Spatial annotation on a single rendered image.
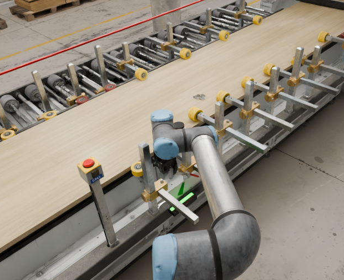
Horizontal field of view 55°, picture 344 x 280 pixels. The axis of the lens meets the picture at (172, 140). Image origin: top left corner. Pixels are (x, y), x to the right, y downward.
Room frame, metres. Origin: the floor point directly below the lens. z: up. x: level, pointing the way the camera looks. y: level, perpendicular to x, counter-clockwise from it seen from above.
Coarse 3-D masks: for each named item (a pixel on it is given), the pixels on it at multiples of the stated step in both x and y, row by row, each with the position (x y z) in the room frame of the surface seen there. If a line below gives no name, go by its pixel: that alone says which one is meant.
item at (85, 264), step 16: (336, 80) 2.27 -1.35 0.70; (304, 96) 2.05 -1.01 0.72; (320, 96) 2.11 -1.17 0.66; (288, 112) 1.87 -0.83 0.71; (272, 128) 1.72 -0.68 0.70; (240, 144) 1.58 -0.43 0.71; (224, 160) 1.45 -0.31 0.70; (240, 160) 1.50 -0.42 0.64; (192, 192) 1.23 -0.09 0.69; (160, 208) 1.12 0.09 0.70; (128, 224) 1.04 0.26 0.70; (144, 224) 1.03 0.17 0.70; (128, 240) 0.95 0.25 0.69; (96, 256) 0.87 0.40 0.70; (112, 256) 0.89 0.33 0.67; (64, 272) 0.81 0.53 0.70; (80, 272) 0.80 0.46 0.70; (96, 272) 0.83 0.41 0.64
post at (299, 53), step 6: (300, 48) 1.88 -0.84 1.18; (300, 54) 1.87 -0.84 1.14; (294, 60) 1.90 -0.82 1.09; (300, 60) 1.88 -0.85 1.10; (294, 66) 1.89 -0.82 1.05; (300, 66) 1.89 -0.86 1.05; (294, 72) 1.89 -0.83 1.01; (294, 78) 1.88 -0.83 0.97; (294, 90) 1.88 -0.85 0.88; (294, 96) 1.89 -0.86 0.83; (288, 102) 1.89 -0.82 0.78; (288, 108) 1.88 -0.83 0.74
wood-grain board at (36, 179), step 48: (240, 48) 2.57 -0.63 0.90; (288, 48) 2.49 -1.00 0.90; (144, 96) 1.94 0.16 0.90; (192, 96) 1.88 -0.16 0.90; (240, 96) 1.83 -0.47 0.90; (0, 144) 1.53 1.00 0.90; (48, 144) 1.49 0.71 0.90; (96, 144) 1.46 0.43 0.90; (0, 192) 1.14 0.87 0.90; (48, 192) 1.12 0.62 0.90; (0, 240) 0.86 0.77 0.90
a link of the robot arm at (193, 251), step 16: (160, 240) 0.42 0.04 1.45; (176, 240) 0.42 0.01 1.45; (192, 240) 0.41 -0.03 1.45; (208, 240) 0.41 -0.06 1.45; (160, 256) 0.38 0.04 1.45; (176, 256) 0.38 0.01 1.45; (192, 256) 0.38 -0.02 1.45; (208, 256) 0.38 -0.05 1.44; (160, 272) 0.36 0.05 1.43; (176, 272) 0.36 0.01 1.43; (192, 272) 0.35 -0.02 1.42; (208, 272) 0.35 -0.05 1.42
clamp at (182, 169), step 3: (192, 156) 1.32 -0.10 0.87; (192, 159) 1.30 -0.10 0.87; (192, 162) 1.27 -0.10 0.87; (195, 162) 1.27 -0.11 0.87; (180, 165) 1.27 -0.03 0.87; (183, 165) 1.26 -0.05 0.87; (192, 165) 1.26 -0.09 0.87; (180, 168) 1.24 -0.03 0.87; (183, 168) 1.24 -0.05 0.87; (186, 168) 1.23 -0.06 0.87; (189, 168) 1.24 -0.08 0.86; (192, 168) 1.25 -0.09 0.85; (180, 171) 1.24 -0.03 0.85; (183, 171) 1.22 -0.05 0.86; (189, 171) 1.24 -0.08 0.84; (192, 171) 1.25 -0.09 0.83
